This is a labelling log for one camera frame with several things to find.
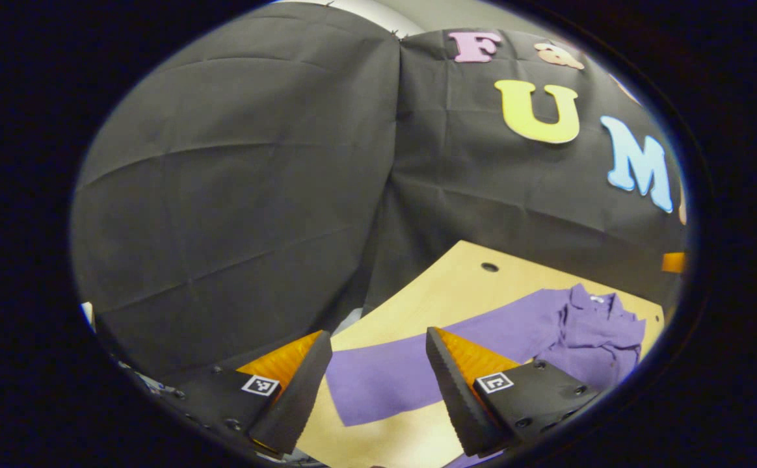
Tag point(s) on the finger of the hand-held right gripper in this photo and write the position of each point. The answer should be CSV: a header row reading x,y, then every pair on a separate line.
x,y
674,262

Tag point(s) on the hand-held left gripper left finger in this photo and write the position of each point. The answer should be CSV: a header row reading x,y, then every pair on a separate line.
x,y
297,403

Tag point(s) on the purple collared shirt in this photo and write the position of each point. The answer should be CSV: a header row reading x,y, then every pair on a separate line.
x,y
404,377

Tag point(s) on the black backdrop cloth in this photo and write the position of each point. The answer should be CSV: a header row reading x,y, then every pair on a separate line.
x,y
235,195

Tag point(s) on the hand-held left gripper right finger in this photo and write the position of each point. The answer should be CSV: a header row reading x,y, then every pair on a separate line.
x,y
460,403

